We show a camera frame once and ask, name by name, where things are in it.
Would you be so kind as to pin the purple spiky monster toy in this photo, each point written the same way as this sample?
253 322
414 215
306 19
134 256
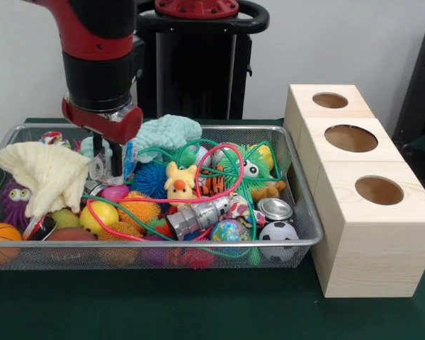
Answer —
14 209

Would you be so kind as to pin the dark green table cloth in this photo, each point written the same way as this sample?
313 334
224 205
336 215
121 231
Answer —
163 304

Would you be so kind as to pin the green spiky monster toy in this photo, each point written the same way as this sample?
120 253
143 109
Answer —
258 170

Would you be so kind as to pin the clear bottle with blue label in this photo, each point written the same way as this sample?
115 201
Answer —
130 157

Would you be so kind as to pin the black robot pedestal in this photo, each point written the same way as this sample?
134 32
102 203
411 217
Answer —
198 71

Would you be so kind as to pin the cream yellow cloth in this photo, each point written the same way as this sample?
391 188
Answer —
46 173

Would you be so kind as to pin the yellow plush chick toy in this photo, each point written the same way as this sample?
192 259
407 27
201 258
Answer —
178 184

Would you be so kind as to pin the orange basketball toy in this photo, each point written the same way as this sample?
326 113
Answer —
1 235

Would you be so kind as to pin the crushed silver can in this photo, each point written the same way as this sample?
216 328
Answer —
274 209

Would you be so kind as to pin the silver robot toy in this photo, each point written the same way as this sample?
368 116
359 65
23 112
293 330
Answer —
198 216

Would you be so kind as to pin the wooden box with three holes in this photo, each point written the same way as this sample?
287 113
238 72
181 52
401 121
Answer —
375 230

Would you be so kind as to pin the mint green cloth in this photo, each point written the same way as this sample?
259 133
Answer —
166 132

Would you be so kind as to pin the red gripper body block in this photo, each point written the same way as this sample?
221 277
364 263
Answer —
117 129

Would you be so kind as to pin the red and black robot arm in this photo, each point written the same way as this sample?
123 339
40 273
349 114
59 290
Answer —
95 42

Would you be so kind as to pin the brown teddy bear toy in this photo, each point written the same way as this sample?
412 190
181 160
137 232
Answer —
269 191

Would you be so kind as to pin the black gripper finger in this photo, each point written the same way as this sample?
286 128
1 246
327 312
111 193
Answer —
97 145
117 159

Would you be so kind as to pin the black and white soccer ball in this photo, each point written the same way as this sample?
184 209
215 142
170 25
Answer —
278 235

